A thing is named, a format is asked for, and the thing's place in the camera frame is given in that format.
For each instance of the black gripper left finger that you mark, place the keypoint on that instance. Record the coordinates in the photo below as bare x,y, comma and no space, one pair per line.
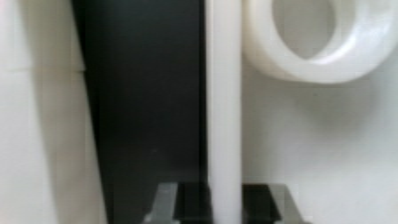
180,205

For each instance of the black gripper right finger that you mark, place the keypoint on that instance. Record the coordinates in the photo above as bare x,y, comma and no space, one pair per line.
269,205

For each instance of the white square tabletop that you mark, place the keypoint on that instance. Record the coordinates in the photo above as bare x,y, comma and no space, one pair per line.
302,108

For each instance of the white U-shaped obstacle fence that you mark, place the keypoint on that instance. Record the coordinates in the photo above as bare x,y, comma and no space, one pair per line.
50,188

